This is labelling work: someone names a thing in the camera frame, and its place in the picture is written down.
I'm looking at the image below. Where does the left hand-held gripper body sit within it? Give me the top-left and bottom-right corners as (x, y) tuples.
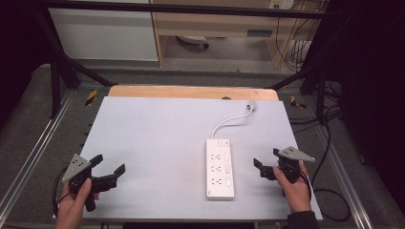
(61, 154), (117, 213)

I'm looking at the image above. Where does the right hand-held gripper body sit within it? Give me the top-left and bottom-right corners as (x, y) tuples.
(260, 146), (316, 198)

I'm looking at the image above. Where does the white power strip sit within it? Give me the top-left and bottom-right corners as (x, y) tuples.
(205, 137), (236, 201)

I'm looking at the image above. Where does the person's right hand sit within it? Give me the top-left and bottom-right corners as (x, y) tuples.
(272, 159), (313, 215)

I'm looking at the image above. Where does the person's left hand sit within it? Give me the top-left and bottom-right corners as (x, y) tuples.
(55, 177), (100, 229)

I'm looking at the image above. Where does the person's dark right sleeve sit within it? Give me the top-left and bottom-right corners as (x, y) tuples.
(287, 210), (320, 229)

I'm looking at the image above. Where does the wooden table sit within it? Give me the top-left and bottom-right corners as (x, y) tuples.
(107, 84), (280, 102)

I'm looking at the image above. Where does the white cabinet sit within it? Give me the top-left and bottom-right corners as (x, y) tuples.
(48, 0), (160, 62)

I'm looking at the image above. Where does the left hand-held gripper cable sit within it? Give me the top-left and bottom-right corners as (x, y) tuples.
(52, 166), (73, 218)

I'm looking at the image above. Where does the hand-held gripper cable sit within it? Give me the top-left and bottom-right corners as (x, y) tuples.
(299, 104), (352, 223)
(52, 166), (73, 218)

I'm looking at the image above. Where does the right hand-held gripper cable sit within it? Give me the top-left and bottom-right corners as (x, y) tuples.
(299, 104), (352, 223)

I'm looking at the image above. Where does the aluminium rail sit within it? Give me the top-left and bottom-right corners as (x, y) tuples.
(313, 123), (375, 229)
(0, 90), (77, 220)

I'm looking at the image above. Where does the white power strip cable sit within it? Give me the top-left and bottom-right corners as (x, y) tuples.
(209, 105), (255, 140)

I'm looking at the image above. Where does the bundle of black cables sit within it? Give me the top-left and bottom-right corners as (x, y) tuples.
(275, 0), (323, 73)

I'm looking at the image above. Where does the black metal frame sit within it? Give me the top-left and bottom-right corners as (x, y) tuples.
(30, 0), (338, 119)

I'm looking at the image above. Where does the white wall socket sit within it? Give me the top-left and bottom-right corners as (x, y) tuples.
(268, 0), (295, 10)

